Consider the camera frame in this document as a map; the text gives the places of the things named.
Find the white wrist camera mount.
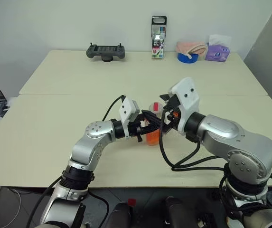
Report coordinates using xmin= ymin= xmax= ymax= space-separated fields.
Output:
xmin=168 ymin=76 xmax=200 ymax=136
xmin=118 ymin=97 xmax=141 ymax=140

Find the grey handheld remote controller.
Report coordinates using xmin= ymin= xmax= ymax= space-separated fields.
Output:
xmin=86 ymin=42 xmax=126 ymax=63

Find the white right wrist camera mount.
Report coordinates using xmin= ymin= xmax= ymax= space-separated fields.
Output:
xmin=168 ymin=76 xmax=200 ymax=136

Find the dark rounded shape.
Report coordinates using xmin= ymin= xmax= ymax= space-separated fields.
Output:
xmin=109 ymin=201 xmax=134 ymax=228

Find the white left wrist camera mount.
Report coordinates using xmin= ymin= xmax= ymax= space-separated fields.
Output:
xmin=118 ymin=97 xmax=141 ymax=140

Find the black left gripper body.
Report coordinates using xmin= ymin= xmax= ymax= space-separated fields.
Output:
xmin=127 ymin=116 xmax=149 ymax=143

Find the marker pen pack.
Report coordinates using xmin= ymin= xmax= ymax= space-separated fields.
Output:
xmin=151 ymin=16 xmax=168 ymax=59

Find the pink cloth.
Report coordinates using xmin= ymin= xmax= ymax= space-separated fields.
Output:
xmin=175 ymin=41 xmax=208 ymax=57

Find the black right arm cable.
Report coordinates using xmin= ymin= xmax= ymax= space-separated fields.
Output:
xmin=159 ymin=129 xmax=225 ymax=172

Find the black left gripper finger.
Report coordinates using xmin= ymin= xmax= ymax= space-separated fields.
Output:
xmin=140 ymin=123 xmax=162 ymax=135

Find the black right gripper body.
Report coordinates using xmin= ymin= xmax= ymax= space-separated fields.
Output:
xmin=161 ymin=94 xmax=182 ymax=132

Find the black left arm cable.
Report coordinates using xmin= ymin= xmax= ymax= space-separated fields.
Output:
xmin=102 ymin=95 xmax=126 ymax=121

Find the orange drink bottle red cap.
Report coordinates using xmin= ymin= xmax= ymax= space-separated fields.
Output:
xmin=144 ymin=101 xmax=166 ymax=147

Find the blue tape roll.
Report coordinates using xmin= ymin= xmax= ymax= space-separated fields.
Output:
xmin=177 ymin=52 xmax=199 ymax=64

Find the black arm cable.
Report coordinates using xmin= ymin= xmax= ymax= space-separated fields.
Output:
xmin=159 ymin=129 xmax=225 ymax=172
xmin=102 ymin=95 xmax=126 ymax=121

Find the purple tissue pack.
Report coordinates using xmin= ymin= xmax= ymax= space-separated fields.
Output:
xmin=204 ymin=34 xmax=232 ymax=63

